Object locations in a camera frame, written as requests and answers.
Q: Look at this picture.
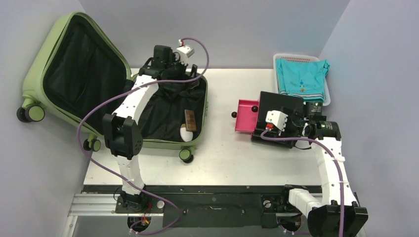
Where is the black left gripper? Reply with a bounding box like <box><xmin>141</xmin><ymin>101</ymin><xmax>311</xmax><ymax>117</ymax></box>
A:
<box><xmin>165</xmin><ymin>55</ymin><xmax>199</xmax><ymax>89</ymax></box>

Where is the teal garment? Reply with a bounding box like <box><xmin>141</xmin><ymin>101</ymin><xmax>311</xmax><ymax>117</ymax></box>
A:
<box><xmin>275</xmin><ymin>58</ymin><xmax>330</xmax><ymax>103</ymax></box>

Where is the black and pink storage organizer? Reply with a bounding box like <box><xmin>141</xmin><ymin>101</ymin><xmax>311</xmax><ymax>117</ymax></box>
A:
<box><xmin>231</xmin><ymin>91</ymin><xmax>304</xmax><ymax>149</ymax></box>

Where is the white perforated plastic basket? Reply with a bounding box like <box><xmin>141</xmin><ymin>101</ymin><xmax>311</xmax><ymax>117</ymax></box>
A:
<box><xmin>273</xmin><ymin>53</ymin><xmax>331</xmax><ymax>106</ymax></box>

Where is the white brown cosmetic palette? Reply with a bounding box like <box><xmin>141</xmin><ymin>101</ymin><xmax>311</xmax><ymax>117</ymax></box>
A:
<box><xmin>179</xmin><ymin>110</ymin><xmax>197</xmax><ymax>142</ymax></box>

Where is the green hard-shell suitcase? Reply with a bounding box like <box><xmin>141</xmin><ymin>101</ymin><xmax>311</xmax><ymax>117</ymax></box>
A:
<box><xmin>16</xmin><ymin>12</ymin><xmax>208</xmax><ymax>163</ymax></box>

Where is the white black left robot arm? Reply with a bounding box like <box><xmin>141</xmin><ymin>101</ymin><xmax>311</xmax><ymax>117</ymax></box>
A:
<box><xmin>102</xmin><ymin>43</ymin><xmax>194</xmax><ymax>212</ymax></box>

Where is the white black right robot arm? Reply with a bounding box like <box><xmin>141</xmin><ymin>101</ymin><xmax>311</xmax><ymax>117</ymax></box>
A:
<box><xmin>278</xmin><ymin>102</ymin><xmax>369</xmax><ymax>237</ymax></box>

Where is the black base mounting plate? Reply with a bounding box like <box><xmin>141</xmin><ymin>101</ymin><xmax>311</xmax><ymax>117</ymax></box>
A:
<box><xmin>82</xmin><ymin>185</ymin><xmax>346</xmax><ymax>229</ymax></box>

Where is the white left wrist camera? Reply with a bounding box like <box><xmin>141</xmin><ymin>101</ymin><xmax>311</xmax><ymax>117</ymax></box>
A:
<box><xmin>175</xmin><ymin>39</ymin><xmax>195</xmax><ymax>65</ymax></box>

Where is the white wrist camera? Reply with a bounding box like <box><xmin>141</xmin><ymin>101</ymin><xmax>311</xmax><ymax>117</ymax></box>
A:
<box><xmin>175</xmin><ymin>39</ymin><xmax>195</xmax><ymax>65</ymax></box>
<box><xmin>265</xmin><ymin>110</ymin><xmax>288</xmax><ymax>132</ymax></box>

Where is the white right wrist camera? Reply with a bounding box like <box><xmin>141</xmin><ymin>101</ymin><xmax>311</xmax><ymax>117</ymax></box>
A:
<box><xmin>265</xmin><ymin>110</ymin><xmax>288</xmax><ymax>132</ymax></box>

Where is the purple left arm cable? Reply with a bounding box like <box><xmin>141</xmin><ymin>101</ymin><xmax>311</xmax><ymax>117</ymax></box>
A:
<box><xmin>76</xmin><ymin>38</ymin><xmax>210</xmax><ymax>236</ymax></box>

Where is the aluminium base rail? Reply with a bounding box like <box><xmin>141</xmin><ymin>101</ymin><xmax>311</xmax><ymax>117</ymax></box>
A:
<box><xmin>68</xmin><ymin>192</ymin><xmax>363</xmax><ymax>217</ymax></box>

